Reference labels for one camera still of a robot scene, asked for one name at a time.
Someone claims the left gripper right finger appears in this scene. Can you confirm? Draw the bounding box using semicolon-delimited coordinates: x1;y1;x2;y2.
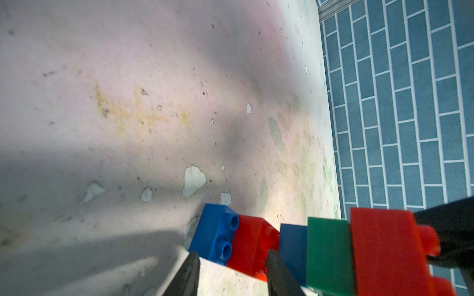
265;249;305;296

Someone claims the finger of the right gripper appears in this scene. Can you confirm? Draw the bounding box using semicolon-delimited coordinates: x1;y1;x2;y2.
414;197;474;269

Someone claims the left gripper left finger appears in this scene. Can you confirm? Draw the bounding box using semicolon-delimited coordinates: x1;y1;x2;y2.
163;252;201;296

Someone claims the blue lego brick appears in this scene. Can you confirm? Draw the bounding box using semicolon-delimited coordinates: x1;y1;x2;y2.
189;203;239;266
278;223;307;286

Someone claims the green long lego brick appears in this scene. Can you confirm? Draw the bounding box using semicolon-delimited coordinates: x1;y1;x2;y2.
306;217;357;296

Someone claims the red lego brick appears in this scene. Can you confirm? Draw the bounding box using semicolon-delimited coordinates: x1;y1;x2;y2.
225;215;280;282
350;208;456;296

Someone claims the floral table mat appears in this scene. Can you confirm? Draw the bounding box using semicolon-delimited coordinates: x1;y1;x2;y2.
1;1;341;296

